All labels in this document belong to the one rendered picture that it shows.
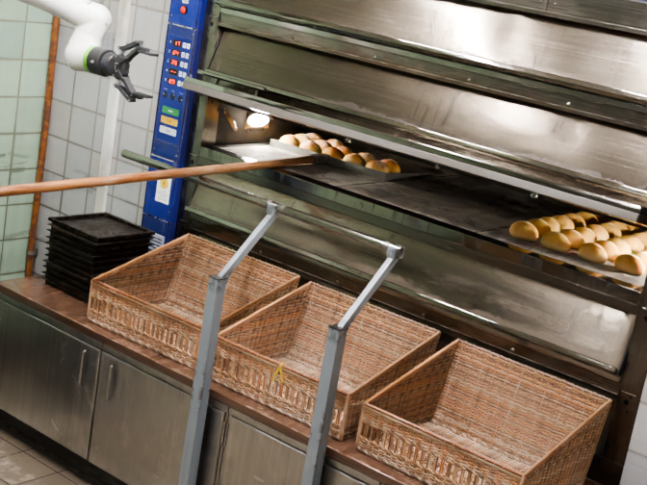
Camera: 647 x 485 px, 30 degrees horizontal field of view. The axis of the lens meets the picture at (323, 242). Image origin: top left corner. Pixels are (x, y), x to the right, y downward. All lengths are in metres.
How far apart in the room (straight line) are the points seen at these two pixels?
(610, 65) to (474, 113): 0.48
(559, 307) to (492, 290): 0.23
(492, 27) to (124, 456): 1.88
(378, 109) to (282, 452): 1.16
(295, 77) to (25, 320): 1.32
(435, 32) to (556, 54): 0.43
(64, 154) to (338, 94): 1.47
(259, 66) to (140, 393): 1.22
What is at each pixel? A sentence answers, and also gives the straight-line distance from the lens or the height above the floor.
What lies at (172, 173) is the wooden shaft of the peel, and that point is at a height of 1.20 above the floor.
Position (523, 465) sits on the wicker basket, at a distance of 3.74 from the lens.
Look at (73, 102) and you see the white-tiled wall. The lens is 5.08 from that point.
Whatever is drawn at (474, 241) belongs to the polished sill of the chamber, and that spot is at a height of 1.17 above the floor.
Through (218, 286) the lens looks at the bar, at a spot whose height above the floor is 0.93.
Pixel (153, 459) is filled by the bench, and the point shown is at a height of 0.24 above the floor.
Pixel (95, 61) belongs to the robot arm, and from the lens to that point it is 4.07.
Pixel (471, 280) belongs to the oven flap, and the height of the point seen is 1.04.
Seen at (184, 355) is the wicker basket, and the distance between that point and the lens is 4.02.
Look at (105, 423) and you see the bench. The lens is 4.28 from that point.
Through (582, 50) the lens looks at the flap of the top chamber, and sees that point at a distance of 3.65.
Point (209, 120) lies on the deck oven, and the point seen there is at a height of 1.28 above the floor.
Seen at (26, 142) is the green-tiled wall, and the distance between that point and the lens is 5.19.
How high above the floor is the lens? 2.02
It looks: 14 degrees down
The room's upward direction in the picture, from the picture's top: 10 degrees clockwise
